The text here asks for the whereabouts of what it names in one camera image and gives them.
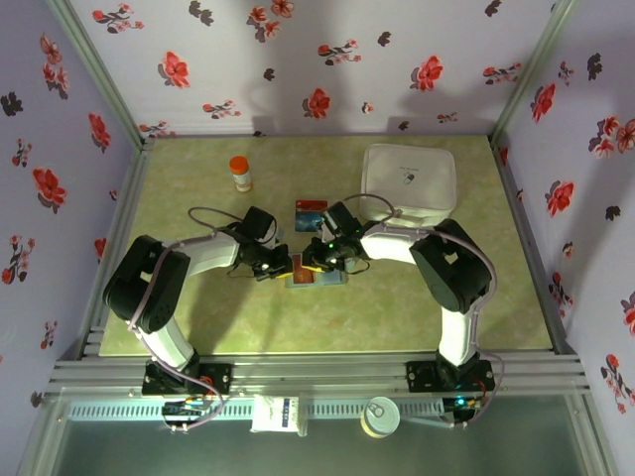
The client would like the grey card holder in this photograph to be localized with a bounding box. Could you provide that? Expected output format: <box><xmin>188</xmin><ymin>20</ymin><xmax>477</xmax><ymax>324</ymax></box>
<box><xmin>285</xmin><ymin>252</ymin><xmax>359</xmax><ymax>291</ymax></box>

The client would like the blue red card packet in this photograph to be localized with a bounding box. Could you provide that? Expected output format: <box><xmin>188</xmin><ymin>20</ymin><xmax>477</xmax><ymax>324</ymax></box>
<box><xmin>294</xmin><ymin>211</ymin><xmax>322</xmax><ymax>234</ymax></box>

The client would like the orange-capped pill bottle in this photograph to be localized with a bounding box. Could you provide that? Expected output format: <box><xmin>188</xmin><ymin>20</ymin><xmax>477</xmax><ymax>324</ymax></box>
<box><xmin>228</xmin><ymin>155</ymin><xmax>255</xmax><ymax>192</ymax></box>

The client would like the white square container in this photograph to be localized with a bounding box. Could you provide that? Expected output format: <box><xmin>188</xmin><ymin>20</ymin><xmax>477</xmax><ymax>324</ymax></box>
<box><xmin>359</xmin><ymin>143</ymin><xmax>457</xmax><ymax>232</ymax></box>

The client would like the tin can with pull tab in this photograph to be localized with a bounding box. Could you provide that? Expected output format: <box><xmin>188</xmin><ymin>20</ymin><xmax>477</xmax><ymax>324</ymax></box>
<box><xmin>360</xmin><ymin>395</ymin><xmax>402</xmax><ymax>440</ymax></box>

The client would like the thin black left gripper wire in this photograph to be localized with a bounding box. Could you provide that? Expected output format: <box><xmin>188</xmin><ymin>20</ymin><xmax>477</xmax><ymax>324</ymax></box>
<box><xmin>226</xmin><ymin>262</ymin><xmax>259</xmax><ymax>281</ymax></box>

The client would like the lavender right arm cable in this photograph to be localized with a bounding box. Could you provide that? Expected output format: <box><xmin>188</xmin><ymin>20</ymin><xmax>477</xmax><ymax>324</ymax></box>
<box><xmin>341</xmin><ymin>192</ymin><xmax>506</xmax><ymax>428</ymax></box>

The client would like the lavender arm cable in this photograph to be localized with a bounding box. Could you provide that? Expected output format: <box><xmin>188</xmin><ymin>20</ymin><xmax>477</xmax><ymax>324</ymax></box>
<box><xmin>341</xmin><ymin>192</ymin><xmax>506</xmax><ymax>428</ymax></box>
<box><xmin>127</xmin><ymin>205</ymin><xmax>247</xmax><ymax>432</ymax></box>

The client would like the lavender left arm cable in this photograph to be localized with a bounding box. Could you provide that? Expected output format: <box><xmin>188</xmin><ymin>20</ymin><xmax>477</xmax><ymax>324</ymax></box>
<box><xmin>127</xmin><ymin>205</ymin><xmax>247</xmax><ymax>432</ymax></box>

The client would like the aluminium long frame rail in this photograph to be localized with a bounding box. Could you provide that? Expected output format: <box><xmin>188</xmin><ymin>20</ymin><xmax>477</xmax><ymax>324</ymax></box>
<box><xmin>47</xmin><ymin>352</ymin><xmax>591</xmax><ymax>398</ymax></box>

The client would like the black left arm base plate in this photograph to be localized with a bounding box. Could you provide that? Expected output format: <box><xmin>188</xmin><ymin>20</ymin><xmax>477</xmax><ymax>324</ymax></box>
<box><xmin>142</xmin><ymin>361</ymin><xmax>234</xmax><ymax>397</ymax></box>

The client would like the aluminium side frame rail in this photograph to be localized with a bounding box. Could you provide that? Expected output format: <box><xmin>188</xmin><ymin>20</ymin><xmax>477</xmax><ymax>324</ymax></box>
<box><xmin>78</xmin><ymin>137</ymin><xmax>156</xmax><ymax>359</ymax></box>
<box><xmin>488</xmin><ymin>133</ymin><xmax>581</xmax><ymax>356</ymax></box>

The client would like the white box on rail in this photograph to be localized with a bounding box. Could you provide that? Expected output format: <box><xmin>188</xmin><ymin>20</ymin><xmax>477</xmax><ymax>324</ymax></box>
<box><xmin>250</xmin><ymin>395</ymin><xmax>302</xmax><ymax>433</ymax></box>

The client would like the grey metal bracket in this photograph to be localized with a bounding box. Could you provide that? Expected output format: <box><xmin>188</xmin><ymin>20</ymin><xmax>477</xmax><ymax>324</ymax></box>
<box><xmin>296</xmin><ymin>393</ymin><xmax>310</xmax><ymax>438</ymax></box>

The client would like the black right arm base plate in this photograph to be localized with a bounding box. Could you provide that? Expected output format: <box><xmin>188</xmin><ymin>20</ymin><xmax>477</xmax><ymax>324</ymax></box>
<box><xmin>405</xmin><ymin>360</ymin><xmax>496</xmax><ymax>393</ymax></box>

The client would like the grey slotted cable duct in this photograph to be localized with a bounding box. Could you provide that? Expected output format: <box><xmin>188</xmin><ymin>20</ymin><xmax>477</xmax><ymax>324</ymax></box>
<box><xmin>66</xmin><ymin>399</ymin><xmax>447</xmax><ymax>422</ymax></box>

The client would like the aluminium corner post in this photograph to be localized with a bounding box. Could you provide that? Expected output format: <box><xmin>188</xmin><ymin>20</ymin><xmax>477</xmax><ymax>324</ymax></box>
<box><xmin>490</xmin><ymin>0</ymin><xmax>581</xmax><ymax>140</ymax></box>
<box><xmin>47</xmin><ymin>0</ymin><xmax>146</xmax><ymax>146</ymax></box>

